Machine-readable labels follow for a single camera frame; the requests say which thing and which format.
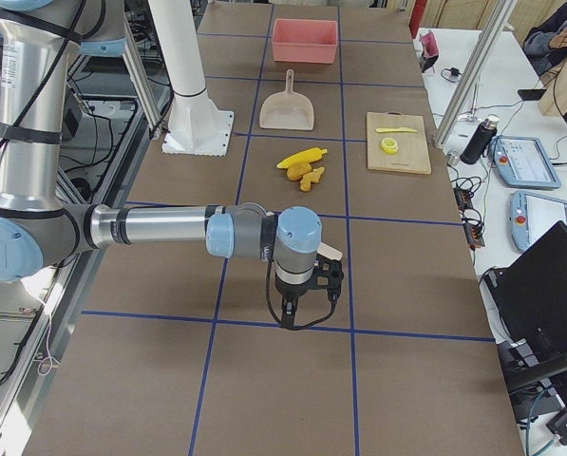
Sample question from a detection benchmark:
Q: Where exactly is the black laptop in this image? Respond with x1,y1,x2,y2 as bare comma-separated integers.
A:
484,221,567,353

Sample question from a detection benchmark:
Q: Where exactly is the beige hand brush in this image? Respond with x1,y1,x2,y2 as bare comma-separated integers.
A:
317,242,343,261

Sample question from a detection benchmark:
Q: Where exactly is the round fried nugget toy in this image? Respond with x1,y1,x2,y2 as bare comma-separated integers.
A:
286,161,312,181

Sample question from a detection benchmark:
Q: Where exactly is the aluminium frame post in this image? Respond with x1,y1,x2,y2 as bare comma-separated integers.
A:
433,0,518,149

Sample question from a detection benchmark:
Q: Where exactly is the white pillar with base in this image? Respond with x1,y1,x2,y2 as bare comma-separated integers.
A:
149,0,235,157

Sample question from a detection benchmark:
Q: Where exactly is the black power strip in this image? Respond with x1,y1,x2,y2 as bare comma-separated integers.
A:
453,187,485,251

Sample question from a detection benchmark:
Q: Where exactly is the yellow plastic knife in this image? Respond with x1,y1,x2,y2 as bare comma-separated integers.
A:
374,126,419,134

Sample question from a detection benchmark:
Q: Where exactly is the teach pendant tablet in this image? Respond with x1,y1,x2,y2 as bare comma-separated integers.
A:
489,135,561,190
510,191,567,253

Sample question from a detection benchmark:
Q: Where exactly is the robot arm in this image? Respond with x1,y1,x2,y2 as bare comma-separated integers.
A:
0,1,344,300

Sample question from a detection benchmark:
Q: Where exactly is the pink plastic bin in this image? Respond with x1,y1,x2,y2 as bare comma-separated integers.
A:
272,18,339,65

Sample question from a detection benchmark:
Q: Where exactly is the seated person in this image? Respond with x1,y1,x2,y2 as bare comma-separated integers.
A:
522,2,567,76

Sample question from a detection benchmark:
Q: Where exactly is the beige plastic dustpan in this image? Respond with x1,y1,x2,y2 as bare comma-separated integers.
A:
259,68,314,131

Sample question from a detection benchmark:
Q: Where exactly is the lower teach pendant tablet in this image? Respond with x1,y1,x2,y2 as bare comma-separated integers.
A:
510,191,567,253

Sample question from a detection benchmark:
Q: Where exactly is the pink cloth on stand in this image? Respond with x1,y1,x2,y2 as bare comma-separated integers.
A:
419,30,440,73

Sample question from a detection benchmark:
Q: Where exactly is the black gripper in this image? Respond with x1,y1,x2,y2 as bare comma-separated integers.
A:
311,255,344,291

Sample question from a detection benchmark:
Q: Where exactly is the long fried nugget toy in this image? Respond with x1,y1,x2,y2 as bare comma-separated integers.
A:
300,167,325,192

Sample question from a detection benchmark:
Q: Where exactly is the black water bottle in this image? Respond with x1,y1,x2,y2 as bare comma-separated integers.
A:
460,114,500,164

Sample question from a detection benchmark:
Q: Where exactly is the upper teach pendant tablet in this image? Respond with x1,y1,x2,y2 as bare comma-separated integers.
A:
489,135,561,190

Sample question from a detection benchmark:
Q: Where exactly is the yellow toy corn cob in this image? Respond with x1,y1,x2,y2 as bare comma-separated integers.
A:
276,147,328,169

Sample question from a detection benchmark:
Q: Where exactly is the wooden cutting board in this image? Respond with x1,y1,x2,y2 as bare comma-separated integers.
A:
367,112,431,175

